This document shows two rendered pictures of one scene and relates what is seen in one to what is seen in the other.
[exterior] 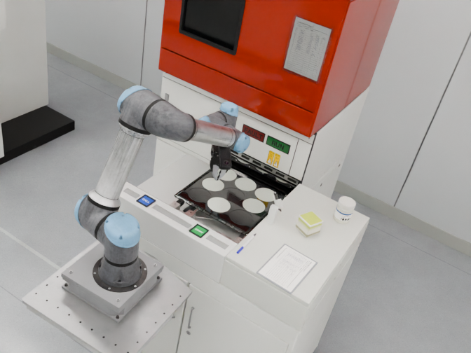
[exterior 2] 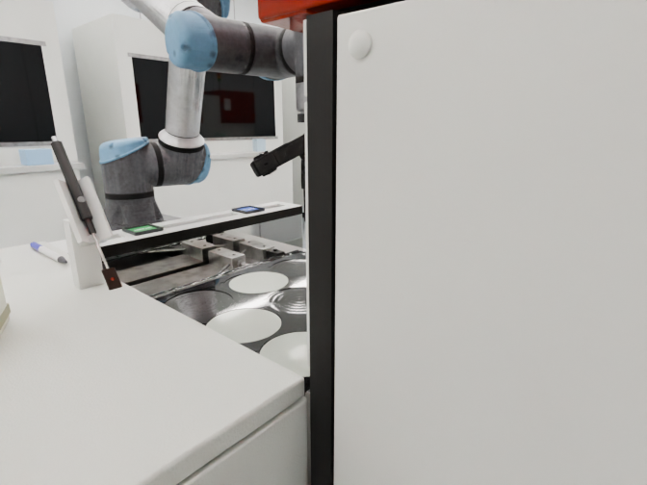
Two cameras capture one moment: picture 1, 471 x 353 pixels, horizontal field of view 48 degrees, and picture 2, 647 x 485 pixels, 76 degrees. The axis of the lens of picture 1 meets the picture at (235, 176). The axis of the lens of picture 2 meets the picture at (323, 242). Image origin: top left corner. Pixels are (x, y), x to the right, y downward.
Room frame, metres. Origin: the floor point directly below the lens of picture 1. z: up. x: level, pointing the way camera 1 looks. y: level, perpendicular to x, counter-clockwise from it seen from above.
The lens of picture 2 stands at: (2.08, -0.56, 1.16)
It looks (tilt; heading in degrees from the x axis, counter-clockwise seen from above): 16 degrees down; 106
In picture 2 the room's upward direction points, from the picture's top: straight up
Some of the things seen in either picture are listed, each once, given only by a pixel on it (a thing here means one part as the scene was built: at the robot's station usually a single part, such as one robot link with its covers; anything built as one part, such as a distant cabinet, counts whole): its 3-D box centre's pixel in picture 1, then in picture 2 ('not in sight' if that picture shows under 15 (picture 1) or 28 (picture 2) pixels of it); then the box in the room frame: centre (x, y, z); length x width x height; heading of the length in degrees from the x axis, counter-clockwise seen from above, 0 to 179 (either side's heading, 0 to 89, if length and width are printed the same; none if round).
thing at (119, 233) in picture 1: (120, 236); (129, 164); (1.31, 0.34, 1.06); 0.13 x 0.12 x 0.14; 55
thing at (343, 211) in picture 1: (344, 210); not in sight; (1.79, -0.47, 1.01); 0.07 x 0.07 x 0.10
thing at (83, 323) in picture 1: (114, 302); not in sight; (1.29, 0.34, 0.75); 0.45 x 0.44 x 0.13; 157
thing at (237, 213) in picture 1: (233, 195); (299, 301); (1.89, -0.01, 0.90); 0.34 x 0.34 x 0.01; 65
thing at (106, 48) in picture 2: not in sight; (201, 141); (-0.33, 3.36, 1.00); 1.80 x 1.08 x 2.00; 65
